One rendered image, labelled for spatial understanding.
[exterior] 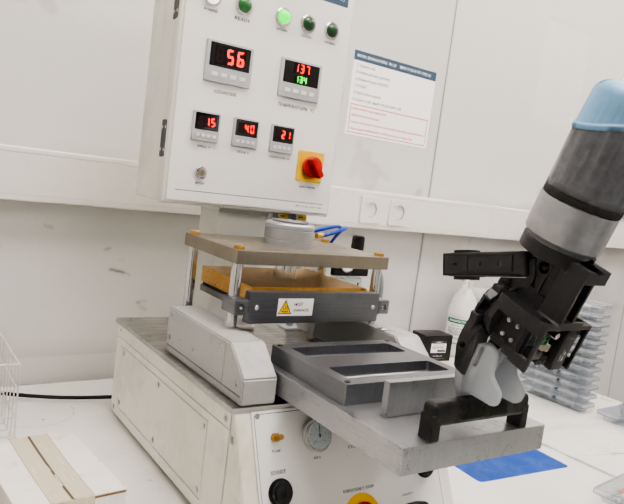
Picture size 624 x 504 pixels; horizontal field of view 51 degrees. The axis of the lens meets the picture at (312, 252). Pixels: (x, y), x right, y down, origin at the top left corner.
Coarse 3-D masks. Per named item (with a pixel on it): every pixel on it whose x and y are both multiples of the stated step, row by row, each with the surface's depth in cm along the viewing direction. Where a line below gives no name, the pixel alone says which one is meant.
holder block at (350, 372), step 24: (288, 360) 83; (312, 360) 81; (336, 360) 82; (360, 360) 84; (384, 360) 85; (408, 360) 87; (432, 360) 88; (312, 384) 78; (336, 384) 74; (360, 384) 74
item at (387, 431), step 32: (288, 384) 81; (384, 384) 71; (416, 384) 73; (448, 384) 76; (320, 416) 75; (352, 416) 70; (384, 416) 71; (416, 416) 73; (384, 448) 66; (416, 448) 64; (448, 448) 67; (480, 448) 70; (512, 448) 73
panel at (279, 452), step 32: (256, 416) 80; (288, 416) 83; (256, 448) 79; (288, 448) 82; (352, 448) 87; (256, 480) 78; (288, 480) 80; (320, 480) 83; (352, 480) 86; (384, 480) 88; (416, 480) 91
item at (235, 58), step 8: (216, 48) 104; (224, 48) 105; (232, 48) 105; (216, 56) 104; (224, 56) 105; (232, 56) 106; (240, 56) 106; (224, 64) 105; (232, 64) 106; (240, 64) 107
